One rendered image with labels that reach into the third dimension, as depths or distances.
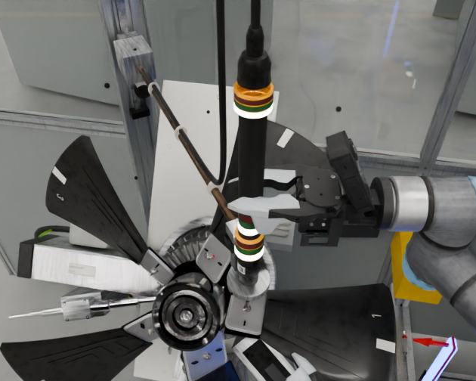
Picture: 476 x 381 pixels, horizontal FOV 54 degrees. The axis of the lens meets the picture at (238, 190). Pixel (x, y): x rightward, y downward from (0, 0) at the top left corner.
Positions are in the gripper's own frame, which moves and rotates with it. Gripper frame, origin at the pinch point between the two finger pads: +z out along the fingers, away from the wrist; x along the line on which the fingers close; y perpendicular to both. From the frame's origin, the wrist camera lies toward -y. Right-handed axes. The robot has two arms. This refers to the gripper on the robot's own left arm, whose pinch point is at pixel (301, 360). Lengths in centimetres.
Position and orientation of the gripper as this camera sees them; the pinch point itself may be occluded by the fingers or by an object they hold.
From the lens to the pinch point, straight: 81.6
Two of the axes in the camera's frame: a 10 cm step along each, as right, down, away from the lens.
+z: -4.5, -6.2, 6.4
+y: -8.9, 3.9, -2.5
